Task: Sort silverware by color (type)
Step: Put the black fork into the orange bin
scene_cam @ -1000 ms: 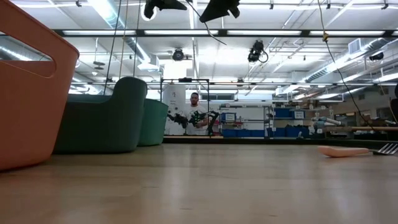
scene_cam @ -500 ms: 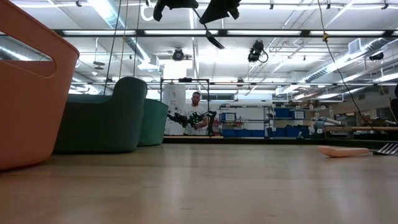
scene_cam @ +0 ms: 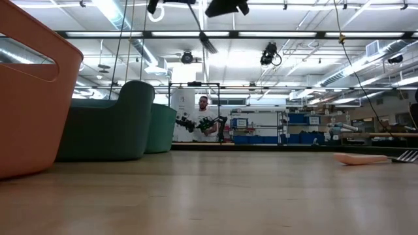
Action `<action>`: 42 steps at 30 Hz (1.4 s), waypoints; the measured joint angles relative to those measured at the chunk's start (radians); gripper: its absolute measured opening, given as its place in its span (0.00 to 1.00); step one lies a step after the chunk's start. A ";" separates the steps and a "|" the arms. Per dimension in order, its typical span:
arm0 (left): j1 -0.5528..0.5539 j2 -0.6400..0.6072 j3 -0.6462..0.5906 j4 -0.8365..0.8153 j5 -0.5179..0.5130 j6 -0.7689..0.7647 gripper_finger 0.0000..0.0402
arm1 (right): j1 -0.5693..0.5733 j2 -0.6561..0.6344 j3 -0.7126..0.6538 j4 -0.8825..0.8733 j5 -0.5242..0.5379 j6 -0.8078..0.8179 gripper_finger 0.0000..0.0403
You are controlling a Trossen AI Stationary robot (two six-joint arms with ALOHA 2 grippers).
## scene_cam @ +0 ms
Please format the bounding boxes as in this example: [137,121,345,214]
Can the black metal frame stand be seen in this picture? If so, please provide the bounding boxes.
[167,80,222,144]

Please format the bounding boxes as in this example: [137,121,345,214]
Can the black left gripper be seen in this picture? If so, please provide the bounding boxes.
[146,0,197,14]

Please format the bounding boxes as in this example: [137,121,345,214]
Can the wooden workbench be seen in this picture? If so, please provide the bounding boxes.
[328,120,418,148]

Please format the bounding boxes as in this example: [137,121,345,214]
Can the white roll-up banner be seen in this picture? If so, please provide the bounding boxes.
[170,88,196,143]

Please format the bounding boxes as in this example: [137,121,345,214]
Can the hanging cable with yellow tag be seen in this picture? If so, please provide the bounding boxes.
[332,0,394,138]

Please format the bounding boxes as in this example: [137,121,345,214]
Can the wooden handled fork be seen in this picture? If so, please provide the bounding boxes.
[332,149,418,166]

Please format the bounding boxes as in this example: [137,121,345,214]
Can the black fork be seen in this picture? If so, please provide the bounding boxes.
[186,2,219,55]

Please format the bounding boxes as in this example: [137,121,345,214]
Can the white ceiling vent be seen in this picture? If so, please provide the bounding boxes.
[365,39,381,58]

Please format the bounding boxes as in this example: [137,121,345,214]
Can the round black overhead camera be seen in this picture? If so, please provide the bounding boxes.
[180,50,195,65]

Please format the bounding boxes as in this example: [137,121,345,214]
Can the orange plastic bin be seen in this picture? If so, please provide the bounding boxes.
[0,0,84,180]

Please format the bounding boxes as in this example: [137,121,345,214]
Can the light teal plastic bin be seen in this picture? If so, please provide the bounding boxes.
[143,103,178,154]

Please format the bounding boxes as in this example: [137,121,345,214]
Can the shelf with blue bins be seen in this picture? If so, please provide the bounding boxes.
[230,109,327,146]

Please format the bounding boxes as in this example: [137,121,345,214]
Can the black camera with cable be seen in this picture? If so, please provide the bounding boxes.
[259,41,282,67]

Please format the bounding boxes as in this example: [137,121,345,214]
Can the white cable loop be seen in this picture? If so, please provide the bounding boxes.
[148,5,165,24]

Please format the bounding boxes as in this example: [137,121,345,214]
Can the dark teal plastic bin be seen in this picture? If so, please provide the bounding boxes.
[54,80,155,163]

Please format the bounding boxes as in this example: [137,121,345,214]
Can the person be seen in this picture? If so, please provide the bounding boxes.
[192,95,219,143]

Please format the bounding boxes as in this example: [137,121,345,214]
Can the black overhead rig bar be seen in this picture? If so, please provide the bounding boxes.
[52,29,418,40]

